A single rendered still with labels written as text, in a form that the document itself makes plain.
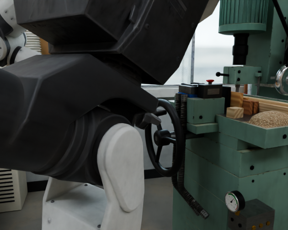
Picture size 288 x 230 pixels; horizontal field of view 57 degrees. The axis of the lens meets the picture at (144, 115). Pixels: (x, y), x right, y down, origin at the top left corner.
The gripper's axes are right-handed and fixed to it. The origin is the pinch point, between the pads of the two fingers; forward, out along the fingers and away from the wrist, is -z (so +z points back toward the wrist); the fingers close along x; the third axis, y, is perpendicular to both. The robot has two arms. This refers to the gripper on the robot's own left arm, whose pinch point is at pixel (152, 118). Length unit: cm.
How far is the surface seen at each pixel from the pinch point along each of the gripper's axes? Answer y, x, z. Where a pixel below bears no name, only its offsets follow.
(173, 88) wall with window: -32, -131, -72
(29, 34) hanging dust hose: -52, -122, 48
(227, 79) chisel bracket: 20.7, -20.7, -26.1
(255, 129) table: 19.2, 11.3, -22.7
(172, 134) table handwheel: -4.5, -4.9, -14.0
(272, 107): 25.2, -1.4, -34.0
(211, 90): 16.5, -8.9, -15.4
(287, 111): 28.0, 3.8, -34.0
